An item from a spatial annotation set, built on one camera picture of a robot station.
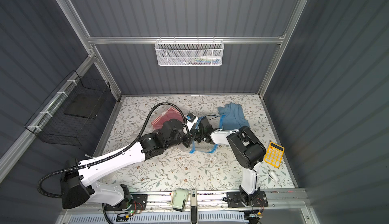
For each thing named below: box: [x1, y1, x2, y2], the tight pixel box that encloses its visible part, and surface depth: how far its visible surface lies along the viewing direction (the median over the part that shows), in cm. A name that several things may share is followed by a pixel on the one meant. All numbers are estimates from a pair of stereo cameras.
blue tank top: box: [217, 102, 250, 130], surface depth 107 cm
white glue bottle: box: [200, 55, 221, 60], surface depth 93 cm
